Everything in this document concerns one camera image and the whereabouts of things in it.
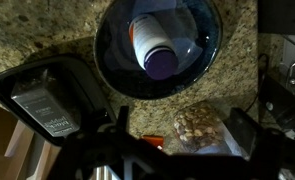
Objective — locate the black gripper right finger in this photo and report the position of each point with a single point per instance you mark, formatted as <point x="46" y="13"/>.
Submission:
<point x="243" y="133"/>

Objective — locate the black plastic tray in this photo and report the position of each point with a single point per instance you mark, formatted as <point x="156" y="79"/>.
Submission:
<point x="83" y="86"/>

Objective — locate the large wooden chair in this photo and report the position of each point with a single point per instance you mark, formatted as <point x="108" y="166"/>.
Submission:
<point x="7" y="150"/>

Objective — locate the dark blue bowl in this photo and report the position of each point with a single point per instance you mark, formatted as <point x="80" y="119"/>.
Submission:
<point x="120" y="70"/>

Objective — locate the white bottle purple cap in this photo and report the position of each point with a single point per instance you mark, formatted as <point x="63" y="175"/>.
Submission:
<point x="153" y="46"/>

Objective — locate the dark printed box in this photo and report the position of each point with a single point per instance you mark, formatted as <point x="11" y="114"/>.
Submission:
<point x="47" y="110"/>

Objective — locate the clear bag of nuts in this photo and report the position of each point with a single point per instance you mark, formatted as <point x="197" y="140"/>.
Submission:
<point x="197" y="126"/>

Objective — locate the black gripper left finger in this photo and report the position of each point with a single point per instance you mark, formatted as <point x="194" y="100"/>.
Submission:
<point x="123" y="118"/>

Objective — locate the black countertop appliance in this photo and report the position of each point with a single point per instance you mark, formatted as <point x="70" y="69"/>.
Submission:
<point x="287" y="103"/>

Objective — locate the orange snack package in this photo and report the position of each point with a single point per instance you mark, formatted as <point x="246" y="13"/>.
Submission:
<point x="153" y="140"/>

